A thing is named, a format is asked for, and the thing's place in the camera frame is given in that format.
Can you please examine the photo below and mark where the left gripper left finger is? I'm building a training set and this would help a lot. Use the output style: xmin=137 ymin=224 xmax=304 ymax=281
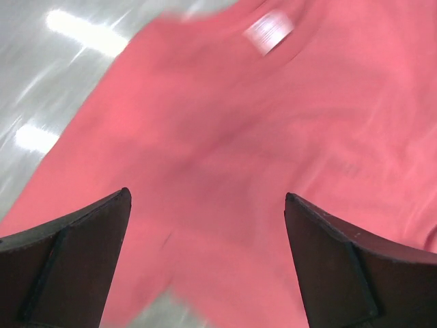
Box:
xmin=1 ymin=188 xmax=132 ymax=327

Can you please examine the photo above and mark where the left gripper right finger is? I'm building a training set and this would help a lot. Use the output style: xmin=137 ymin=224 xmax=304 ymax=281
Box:
xmin=285 ymin=193 xmax=436 ymax=328

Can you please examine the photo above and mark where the salmon pink t shirt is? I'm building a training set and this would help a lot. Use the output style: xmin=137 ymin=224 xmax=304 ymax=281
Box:
xmin=1 ymin=1 xmax=436 ymax=327

